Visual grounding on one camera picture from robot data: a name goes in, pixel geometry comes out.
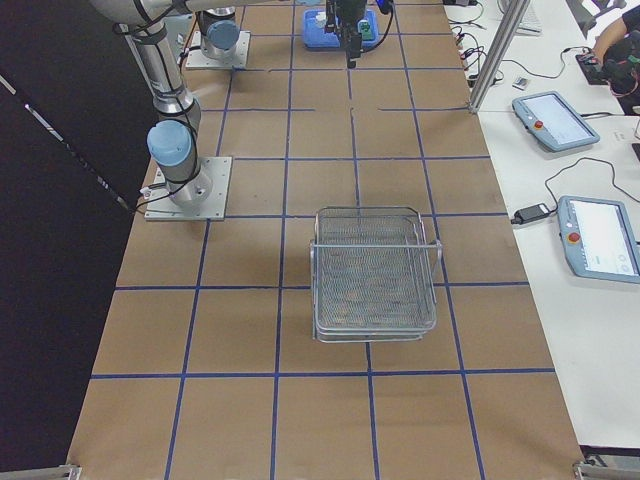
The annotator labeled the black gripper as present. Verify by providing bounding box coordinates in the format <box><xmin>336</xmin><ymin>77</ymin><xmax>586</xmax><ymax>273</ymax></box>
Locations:
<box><xmin>324</xmin><ymin>0</ymin><xmax>366</xmax><ymax>69</ymax></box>

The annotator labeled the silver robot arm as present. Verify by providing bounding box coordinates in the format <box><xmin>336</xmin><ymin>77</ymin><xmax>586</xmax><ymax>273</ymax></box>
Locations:
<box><xmin>91</xmin><ymin>0</ymin><xmax>366</xmax><ymax>125</ymax></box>
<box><xmin>196</xmin><ymin>7</ymin><xmax>240</xmax><ymax>60</ymax></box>

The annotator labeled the green terminal block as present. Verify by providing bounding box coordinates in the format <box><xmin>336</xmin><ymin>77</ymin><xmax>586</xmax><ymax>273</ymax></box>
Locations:
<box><xmin>358</xmin><ymin>19</ymin><xmax>374</xmax><ymax>41</ymax></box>

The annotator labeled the blue plastic tray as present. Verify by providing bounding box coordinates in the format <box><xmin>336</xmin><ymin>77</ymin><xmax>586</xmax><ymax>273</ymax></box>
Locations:
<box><xmin>301</xmin><ymin>8</ymin><xmax>377</xmax><ymax>52</ymax></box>

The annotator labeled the far teach pendant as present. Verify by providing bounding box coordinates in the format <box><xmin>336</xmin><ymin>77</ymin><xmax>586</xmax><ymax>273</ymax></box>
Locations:
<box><xmin>511</xmin><ymin>91</ymin><xmax>600</xmax><ymax>152</ymax></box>

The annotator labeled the teach pendant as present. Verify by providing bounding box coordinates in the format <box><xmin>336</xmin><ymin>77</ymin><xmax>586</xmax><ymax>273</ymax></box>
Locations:
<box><xmin>557</xmin><ymin>195</ymin><xmax>639</xmax><ymax>284</ymax></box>
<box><xmin>511</xmin><ymin>91</ymin><xmax>600</xmax><ymax>152</ymax></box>

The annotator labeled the black power adapter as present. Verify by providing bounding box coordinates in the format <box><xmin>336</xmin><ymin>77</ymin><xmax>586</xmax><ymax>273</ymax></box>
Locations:
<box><xmin>511</xmin><ymin>203</ymin><xmax>551</xmax><ymax>225</ymax></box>

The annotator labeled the person at desk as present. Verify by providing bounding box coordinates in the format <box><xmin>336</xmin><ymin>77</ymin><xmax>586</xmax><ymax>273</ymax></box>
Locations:
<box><xmin>593</xmin><ymin>6</ymin><xmax>639</xmax><ymax>115</ymax></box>

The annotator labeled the near teach pendant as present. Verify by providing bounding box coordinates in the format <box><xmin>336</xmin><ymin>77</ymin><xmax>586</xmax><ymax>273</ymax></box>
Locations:
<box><xmin>557</xmin><ymin>195</ymin><xmax>639</xmax><ymax>284</ymax></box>

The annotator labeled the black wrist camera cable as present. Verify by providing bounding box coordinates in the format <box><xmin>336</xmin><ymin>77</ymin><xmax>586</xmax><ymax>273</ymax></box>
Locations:
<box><xmin>359</xmin><ymin>0</ymin><xmax>396</xmax><ymax>54</ymax></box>

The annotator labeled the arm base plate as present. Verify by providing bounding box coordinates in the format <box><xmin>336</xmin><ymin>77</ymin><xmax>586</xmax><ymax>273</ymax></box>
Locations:
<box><xmin>144</xmin><ymin>157</ymin><xmax>232</xmax><ymax>221</ymax></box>
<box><xmin>185</xmin><ymin>31</ymin><xmax>251</xmax><ymax>70</ymax></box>

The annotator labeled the aluminium frame post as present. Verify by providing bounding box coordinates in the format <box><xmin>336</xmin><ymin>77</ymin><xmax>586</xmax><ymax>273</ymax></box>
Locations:
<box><xmin>468</xmin><ymin>0</ymin><xmax>530</xmax><ymax>114</ymax></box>

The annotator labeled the wire mesh shelf rack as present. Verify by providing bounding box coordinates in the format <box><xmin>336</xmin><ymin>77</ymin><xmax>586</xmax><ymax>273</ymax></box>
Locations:
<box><xmin>310</xmin><ymin>206</ymin><xmax>442</xmax><ymax>343</ymax></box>

